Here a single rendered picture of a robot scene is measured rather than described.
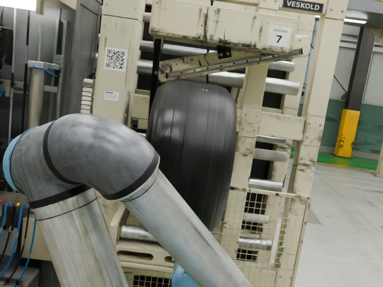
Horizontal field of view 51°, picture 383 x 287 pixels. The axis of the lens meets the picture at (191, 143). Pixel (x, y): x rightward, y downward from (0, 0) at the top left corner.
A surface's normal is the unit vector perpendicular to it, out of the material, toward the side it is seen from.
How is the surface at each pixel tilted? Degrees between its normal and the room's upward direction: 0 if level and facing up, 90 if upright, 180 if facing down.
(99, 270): 72
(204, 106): 41
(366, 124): 90
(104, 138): 54
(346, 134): 90
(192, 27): 90
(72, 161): 100
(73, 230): 78
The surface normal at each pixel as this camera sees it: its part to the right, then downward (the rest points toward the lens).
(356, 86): -0.05, 0.16
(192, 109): 0.11, -0.58
